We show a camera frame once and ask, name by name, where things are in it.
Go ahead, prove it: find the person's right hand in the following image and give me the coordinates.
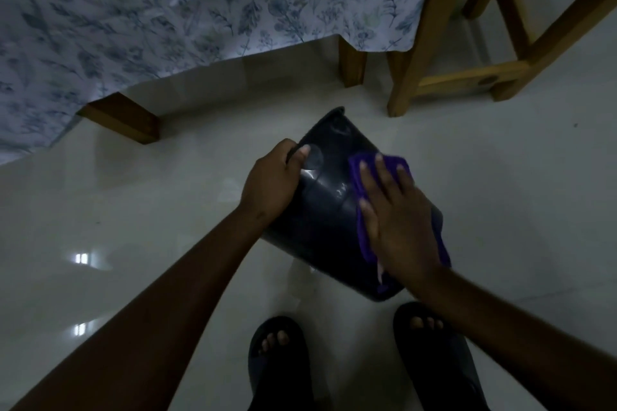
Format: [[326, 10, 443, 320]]
[[358, 153, 443, 284]]

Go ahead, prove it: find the black left slipper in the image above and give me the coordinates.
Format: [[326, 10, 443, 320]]
[[248, 316, 314, 411]]

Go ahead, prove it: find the purple cleaning cloth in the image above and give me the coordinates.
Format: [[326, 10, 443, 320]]
[[348, 153, 452, 295]]

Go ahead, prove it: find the floral blue white tablecloth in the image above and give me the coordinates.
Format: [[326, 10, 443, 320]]
[[0, 0, 440, 166]]

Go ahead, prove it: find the black right slipper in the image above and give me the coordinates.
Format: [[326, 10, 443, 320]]
[[393, 302, 490, 411]]

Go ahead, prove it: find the black slipper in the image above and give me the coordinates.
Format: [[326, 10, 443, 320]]
[[393, 302, 490, 411], [248, 316, 314, 411]]

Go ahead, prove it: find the person's left hand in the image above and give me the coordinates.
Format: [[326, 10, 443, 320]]
[[239, 138, 311, 223]]

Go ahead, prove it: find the person's right forearm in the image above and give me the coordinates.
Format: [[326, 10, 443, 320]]
[[410, 265, 617, 411]]

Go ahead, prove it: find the person's left forearm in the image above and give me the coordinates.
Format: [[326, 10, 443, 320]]
[[10, 206, 266, 411]]

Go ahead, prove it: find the wooden chair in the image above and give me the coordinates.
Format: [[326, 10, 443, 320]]
[[387, 0, 617, 118]]

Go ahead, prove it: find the black plastic bucket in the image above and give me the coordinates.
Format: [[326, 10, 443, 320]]
[[262, 106, 444, 302]]

